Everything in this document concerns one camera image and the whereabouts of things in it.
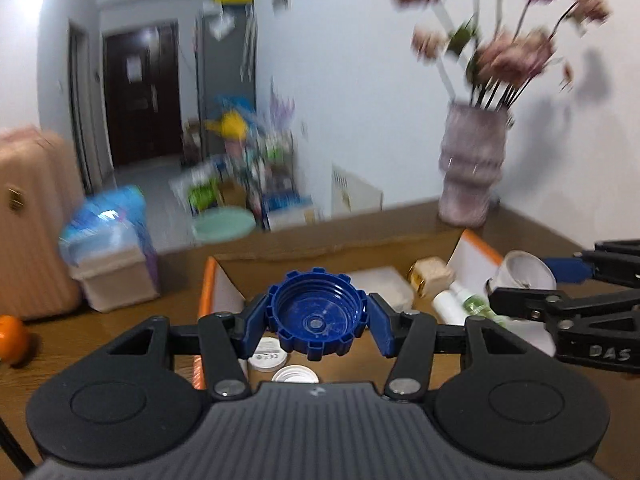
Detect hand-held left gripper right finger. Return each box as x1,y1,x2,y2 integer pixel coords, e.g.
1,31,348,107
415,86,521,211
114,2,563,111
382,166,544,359
364,291,532,403

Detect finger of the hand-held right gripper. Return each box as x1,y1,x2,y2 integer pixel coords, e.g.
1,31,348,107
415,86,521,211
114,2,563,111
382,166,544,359
542,239,640,283
487,285,640,333

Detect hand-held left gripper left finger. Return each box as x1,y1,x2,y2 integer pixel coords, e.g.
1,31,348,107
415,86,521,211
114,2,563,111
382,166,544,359
106,291,275,401

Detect white round disc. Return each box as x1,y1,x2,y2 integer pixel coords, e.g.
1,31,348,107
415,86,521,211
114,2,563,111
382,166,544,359
249,337,291,372

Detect translucent white plastic box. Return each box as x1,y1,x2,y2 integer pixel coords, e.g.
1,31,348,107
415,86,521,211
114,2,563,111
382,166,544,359
345,266,416,313

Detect blue ridged bottle cap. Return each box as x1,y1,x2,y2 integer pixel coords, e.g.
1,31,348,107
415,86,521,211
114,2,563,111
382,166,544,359
264,266,371,362

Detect red cardboard box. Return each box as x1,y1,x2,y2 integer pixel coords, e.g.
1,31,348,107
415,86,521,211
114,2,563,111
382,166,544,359
192,229,558,391

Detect green spray bottle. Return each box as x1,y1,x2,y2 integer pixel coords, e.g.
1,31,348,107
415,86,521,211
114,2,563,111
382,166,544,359
432,280,506,328

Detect small white bottle cap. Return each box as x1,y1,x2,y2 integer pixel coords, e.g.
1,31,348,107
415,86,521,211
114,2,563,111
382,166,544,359
271,364,317,385

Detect small gold cube box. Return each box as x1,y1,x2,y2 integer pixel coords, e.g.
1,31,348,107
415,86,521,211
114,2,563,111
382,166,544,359
407,256,455,301

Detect green plastic basin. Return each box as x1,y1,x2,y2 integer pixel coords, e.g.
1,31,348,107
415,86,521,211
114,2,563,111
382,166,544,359
192,207,256,243

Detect white leaning board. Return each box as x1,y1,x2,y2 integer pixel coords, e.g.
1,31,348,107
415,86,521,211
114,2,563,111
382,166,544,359
330,162,385,220

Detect cluttered storage rack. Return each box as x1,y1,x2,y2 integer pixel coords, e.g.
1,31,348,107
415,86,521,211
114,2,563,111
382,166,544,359
170,125,323,233

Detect mottled pink vase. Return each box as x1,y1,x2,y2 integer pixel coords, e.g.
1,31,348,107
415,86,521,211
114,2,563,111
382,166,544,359
437,101,512,228

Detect blue tissue pack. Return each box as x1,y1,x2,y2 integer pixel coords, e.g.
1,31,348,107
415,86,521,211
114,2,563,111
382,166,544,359
59,186,160,266

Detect yellow watering can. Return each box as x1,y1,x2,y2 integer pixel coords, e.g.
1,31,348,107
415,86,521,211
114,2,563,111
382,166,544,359
204,111,251,141

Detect purple paper decoration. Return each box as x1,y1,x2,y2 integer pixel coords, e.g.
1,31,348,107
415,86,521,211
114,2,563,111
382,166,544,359
267,77,297,133

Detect orange fruit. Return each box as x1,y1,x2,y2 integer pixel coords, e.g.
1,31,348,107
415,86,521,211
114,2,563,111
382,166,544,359
0,315,31,365

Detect pink ribbed suitcase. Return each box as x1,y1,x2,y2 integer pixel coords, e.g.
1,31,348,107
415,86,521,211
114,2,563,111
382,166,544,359
0,127,86,322

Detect dried pink flowers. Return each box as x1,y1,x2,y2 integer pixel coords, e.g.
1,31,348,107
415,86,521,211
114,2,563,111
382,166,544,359
382,0,613,111

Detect dark brown door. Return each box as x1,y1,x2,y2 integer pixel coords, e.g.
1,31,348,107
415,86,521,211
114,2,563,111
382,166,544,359
102,20,185,168

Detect grey tall cabinet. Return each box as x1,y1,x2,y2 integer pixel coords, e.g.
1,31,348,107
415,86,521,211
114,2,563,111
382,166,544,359
195,2,258,161

